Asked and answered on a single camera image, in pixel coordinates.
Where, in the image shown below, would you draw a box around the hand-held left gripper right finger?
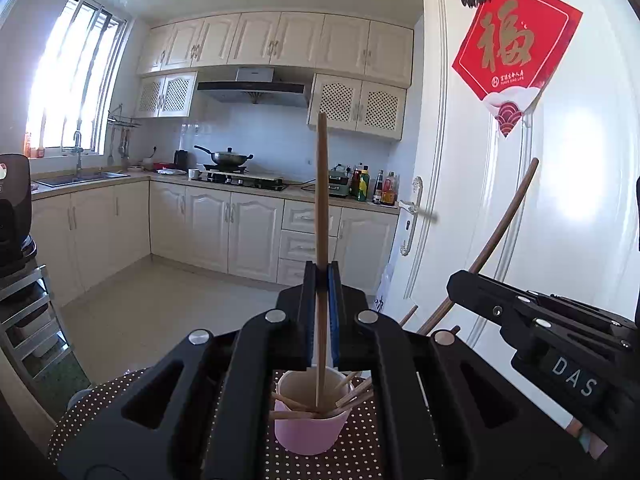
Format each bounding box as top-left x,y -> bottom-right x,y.
327,261 -> 566,480

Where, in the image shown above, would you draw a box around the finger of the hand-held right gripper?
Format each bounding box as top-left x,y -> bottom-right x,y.
520,287 -> 640,328
446,270 -> 551,341

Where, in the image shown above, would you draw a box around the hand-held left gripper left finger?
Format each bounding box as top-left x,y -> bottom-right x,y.
55,261 -> 318,480

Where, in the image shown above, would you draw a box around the single wooden chopstick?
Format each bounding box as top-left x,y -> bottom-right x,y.
416,157 -> 541,336
314,112 -> 331,411

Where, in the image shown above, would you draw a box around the bunch of wooden chopsticks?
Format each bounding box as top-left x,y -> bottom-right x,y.
270,304 -> 461,421

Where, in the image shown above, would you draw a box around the pink cup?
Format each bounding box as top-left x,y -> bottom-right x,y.
274,370 -> 355,456

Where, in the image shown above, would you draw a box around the person's right hand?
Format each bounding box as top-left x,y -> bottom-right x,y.
565,417 -> 608,461

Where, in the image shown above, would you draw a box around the white panelled door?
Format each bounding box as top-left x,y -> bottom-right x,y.
375,0 -> 640,441

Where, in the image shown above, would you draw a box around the green electric cooker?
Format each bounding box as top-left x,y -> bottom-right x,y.
327,170 -> 352,198

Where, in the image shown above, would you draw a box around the white lower kitchen cabinets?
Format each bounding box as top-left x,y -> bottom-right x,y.
30,180 -> 401,306

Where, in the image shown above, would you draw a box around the white kitchen cabinets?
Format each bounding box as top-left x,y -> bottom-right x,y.
30,180 -> 401,306
136,11 -> 415,88

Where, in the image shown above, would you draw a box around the brown polka dot tablecloth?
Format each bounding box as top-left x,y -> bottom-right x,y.
47,366 -> 446,480

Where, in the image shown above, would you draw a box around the black gas stove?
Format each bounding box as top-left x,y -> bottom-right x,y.
202,170 -> 290,192

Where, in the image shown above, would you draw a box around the steel wok with lid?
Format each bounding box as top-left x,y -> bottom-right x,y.
194,145 -> 253,167

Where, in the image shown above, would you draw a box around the white lattice door cabinet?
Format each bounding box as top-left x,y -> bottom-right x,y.
306,72 -> 407,141
135,71 -> 197,120

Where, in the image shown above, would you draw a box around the black range hood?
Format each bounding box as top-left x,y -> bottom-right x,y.
196,66 -> 307,109

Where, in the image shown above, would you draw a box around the red paper door poster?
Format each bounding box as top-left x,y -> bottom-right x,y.
451,0 -> 583,138

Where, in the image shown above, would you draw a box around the steel kitchen sink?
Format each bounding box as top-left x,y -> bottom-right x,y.
32,171 -> 131,188

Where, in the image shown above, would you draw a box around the white upper kitchen cabinets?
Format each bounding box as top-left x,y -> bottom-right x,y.
136,11 -> 415,88

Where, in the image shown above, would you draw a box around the metal storage rack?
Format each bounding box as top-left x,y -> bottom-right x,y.
0,265 -> 76,376

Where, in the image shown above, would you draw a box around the black air fryer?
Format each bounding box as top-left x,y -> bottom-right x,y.
0,154 -> 38,278

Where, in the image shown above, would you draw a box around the barred kitchen window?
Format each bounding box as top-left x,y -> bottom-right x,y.
25,0 -> 128,156

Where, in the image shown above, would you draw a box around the silver door handle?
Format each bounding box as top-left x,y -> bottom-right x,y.
397,176 -> 438,256

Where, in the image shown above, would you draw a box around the wall utensil rack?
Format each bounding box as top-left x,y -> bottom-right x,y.
107,105 -> 142,166

